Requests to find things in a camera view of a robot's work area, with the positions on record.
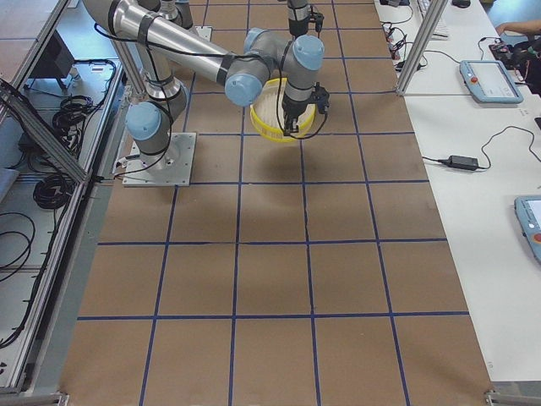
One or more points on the black power adapter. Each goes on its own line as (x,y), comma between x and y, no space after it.
(460,162)

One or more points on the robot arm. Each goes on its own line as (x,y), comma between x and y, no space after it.
(302,14)
(243,77)

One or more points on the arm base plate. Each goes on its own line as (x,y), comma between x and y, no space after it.
(174,169)

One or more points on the yellow steamer layer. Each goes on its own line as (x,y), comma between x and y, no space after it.
(267,116)

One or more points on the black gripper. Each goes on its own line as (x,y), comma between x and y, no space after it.
(292,108)
(297,17)

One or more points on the blue teach pendant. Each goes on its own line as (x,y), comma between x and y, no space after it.
(527,210)
(489,82)

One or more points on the aluminium frame post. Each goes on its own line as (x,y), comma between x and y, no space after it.
(426,30)

